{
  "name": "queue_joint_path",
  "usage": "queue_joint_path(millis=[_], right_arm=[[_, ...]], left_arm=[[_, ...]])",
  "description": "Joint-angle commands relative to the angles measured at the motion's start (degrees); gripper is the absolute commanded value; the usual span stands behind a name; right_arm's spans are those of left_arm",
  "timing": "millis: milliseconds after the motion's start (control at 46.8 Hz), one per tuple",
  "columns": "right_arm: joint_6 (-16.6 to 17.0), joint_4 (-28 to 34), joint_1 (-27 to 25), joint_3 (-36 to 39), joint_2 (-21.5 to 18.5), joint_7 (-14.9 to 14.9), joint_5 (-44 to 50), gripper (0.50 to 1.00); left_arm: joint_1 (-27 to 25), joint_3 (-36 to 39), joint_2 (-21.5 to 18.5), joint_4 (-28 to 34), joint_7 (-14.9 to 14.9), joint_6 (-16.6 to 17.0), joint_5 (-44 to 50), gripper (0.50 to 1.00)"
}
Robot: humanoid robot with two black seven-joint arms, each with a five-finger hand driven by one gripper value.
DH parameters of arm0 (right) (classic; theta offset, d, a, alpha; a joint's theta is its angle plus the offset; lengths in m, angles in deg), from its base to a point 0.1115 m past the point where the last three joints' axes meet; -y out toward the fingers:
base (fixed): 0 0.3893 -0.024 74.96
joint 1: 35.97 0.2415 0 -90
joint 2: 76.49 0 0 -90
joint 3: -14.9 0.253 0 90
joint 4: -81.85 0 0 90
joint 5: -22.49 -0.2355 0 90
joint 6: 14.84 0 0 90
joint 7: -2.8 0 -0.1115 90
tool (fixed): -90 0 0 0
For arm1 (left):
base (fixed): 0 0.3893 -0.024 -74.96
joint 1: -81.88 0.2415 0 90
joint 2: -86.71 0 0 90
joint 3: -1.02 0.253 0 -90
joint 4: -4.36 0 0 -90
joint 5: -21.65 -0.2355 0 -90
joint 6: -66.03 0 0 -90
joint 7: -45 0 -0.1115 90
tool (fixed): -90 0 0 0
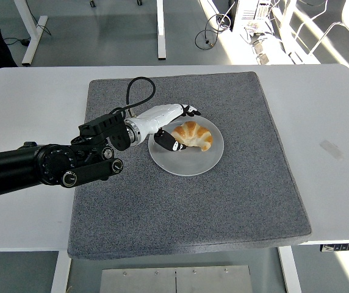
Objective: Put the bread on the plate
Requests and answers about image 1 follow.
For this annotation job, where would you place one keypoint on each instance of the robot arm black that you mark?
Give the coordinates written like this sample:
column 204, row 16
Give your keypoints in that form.
column 9, row 171

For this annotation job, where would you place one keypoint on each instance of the white desk leg with foot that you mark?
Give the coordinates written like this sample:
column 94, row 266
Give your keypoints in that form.
column 34, row 33
column 161, row 30

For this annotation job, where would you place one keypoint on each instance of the computer tower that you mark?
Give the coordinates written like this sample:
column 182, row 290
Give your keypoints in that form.
column 249, row 13

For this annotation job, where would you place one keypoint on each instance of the golden croissant bread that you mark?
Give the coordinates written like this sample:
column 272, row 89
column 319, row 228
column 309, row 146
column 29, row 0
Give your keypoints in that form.
column 192, row 131

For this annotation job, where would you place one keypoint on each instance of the white table leg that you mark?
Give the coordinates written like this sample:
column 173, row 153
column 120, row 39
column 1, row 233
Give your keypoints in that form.
column 60, row 271
column 289, row 268

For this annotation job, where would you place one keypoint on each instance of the pale grey round plate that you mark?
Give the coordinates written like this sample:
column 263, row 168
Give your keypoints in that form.
column 192, row 163

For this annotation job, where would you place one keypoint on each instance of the grey metal plate with screws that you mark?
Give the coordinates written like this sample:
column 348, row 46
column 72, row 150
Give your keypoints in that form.
column 138, row 280
column 214, row 279

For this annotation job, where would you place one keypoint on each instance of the grey speckled fabric mat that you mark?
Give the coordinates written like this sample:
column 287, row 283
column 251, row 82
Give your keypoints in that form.
column 177, row 207

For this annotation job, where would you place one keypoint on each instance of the table height control panel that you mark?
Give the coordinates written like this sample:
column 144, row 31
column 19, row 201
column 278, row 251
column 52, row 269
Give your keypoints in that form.
column 343, row 247

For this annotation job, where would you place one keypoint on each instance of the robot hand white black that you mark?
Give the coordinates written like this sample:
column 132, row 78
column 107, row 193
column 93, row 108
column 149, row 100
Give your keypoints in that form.
column 156, row 117

